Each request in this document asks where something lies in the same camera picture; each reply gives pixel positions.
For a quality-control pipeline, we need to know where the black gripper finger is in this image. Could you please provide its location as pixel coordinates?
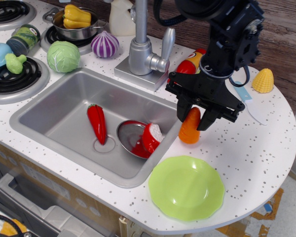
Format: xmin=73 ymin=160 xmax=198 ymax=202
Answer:
xmin=197 ymin=107 xmax=221 ymax=131
xmin=177 ymin=95 xmax=193 ymax=122

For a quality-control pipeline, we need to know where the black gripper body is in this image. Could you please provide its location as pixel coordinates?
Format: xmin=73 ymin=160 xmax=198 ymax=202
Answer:
xmin=166 ymin=55 xmax=245 ymax=122

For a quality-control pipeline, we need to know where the orange toy carrot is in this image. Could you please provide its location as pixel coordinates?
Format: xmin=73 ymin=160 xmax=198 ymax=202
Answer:
xmin=179 ymin=107 xmax=201 ymax=144

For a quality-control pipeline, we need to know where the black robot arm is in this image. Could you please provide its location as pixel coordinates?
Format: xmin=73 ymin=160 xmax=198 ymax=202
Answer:
xmin=153 ymin=0 xmax=264 ymax=131

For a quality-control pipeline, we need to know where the light green plastic plate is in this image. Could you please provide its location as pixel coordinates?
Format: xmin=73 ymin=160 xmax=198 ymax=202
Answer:
xmin=148 ymin=156 xmax=225 ymax=221

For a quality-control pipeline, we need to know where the red toy ketchup bottle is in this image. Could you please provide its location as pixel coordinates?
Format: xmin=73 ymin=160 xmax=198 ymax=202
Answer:
xmin=175 ymin=48 xmax=206 ymax=74

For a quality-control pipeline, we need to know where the red toy apple half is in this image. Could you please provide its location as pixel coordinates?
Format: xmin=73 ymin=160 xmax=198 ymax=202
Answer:
xmin=142 ymin=123 xmax=164 ymax=154

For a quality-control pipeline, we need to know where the yellow toy corn piece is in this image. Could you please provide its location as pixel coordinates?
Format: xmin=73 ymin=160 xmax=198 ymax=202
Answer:
xmin=252 ymin=68 xmax=274 ymax=93

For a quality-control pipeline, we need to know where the silver toy faucet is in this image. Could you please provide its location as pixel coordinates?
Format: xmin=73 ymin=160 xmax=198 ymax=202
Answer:
xmin=114 ymin=0 xmax=176 ymax=91

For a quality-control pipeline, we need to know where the small silver metal bowl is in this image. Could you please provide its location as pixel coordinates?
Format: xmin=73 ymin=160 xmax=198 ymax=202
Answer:
xmin=116 ymin=120 xmax=151 ymax=159

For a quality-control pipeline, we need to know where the silver toy sink basin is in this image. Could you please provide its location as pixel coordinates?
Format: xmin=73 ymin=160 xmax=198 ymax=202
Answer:
xmin=10 ymin=68 xmax=181 ymax=188

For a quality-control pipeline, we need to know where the red toy chili pepper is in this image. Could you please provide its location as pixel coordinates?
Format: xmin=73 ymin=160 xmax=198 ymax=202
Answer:
xmin=87 ymin=104 xmax=107 ymax=145

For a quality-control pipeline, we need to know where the purple striped toy onion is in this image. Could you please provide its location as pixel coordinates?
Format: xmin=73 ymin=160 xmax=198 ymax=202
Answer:
xmin=91 ymin=31 xmax=119 ymax=58

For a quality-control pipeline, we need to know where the cream toy bottle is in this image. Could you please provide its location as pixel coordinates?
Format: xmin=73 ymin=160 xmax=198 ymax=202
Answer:
xmin=109 ymin=0 xmax=136 ymax=37

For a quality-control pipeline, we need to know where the green toy cabbage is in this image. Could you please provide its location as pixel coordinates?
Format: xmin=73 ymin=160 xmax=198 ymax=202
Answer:
xmin=47 ymin=41 xmax=80 ymax=73

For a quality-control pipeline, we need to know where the yellow toy bell pepper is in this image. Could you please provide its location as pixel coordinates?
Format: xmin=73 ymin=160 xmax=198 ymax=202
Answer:
xmin=63 ymin=4 xmax=92 ymax=29

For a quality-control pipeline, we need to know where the silver metal toy pot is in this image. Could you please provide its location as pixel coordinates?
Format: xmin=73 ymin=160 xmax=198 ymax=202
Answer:
xmin=43 ymin=7 xmax=108 ymax=41

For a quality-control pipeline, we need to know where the burner under pot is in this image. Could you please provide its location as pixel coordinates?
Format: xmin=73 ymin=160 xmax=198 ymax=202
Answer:
xmin=40 ymin=26 xmax=92 ymax=55

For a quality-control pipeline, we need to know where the green labelled toy can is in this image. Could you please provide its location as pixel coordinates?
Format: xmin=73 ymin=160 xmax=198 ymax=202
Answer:
xmin=6 ymin=24 xmax=40 ymax=56

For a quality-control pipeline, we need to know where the green toy broccoli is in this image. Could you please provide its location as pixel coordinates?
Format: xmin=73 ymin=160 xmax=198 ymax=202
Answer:
xmin=5 ymin=53 xmax=27 ymax=75

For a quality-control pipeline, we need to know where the rear left stove burner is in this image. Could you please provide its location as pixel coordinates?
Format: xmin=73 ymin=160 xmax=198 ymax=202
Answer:
xmin=0 ymin=0 xmax=37 ymax=31

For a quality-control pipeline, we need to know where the blue handled toy knife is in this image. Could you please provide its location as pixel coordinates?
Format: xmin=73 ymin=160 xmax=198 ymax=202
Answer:
xmin=232 ymin=80 xmax=267 ymax=126

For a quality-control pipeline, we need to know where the toy oven door handle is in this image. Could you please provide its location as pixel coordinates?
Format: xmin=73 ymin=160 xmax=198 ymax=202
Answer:
xmin=0 ymin=173 xmax=61 ymax=237

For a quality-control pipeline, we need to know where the yellow object with black cable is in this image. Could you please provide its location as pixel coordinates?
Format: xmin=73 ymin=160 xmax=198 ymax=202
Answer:
xmin=0 ymin=215 xmax=32 ymax=237

